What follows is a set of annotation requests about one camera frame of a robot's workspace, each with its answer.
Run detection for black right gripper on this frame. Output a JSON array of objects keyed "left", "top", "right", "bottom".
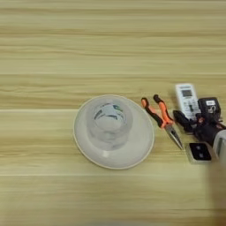
[{"left": 172, "top": 109, "right": 226, "bottom": 145}]

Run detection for white remote control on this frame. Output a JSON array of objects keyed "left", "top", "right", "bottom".
[{"left": 175, "top": 83, "right": 202, "bottom": 122}]

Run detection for orange black needle-nose pliers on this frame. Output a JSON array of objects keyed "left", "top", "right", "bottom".
[{"left": 140, "top": 94, "right": 185, "bottom": 151}]

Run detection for translucent printed plastic cup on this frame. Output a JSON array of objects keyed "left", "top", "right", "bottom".
[{"left": 86, "top": 101, "right": 134, "bottom": 152}]

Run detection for black box white label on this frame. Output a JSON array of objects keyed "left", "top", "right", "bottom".
[{"left": 197, "top": 96, "right": 222, "bottom": 123}]

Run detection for black square white-framed device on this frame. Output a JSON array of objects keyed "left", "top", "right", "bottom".
[{"left": 185, "top": 141, "right": 215, "bottom": 165}]

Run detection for round white plate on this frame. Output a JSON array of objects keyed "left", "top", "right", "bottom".
[{"left": 72, "top": 94, "right": 155, "bottom": 170}]

